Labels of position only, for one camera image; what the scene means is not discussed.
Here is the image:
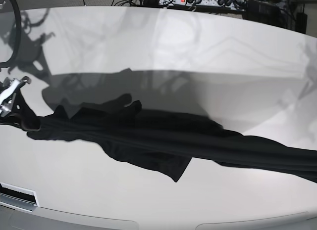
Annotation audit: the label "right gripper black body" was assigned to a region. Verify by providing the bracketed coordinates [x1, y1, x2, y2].
[0, 91, 41, 131]

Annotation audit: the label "black t-shirt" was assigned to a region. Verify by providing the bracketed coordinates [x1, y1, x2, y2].
[27, 94, 317, 182]

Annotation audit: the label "white slotted box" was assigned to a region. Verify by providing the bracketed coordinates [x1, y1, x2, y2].
[0, 183, 40, 213]

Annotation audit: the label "white power strip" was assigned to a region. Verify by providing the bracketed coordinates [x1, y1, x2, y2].
[158, 0, 247, 11]

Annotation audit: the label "black power supply box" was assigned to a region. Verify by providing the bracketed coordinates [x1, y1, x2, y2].
[246, 0, 280, 17]

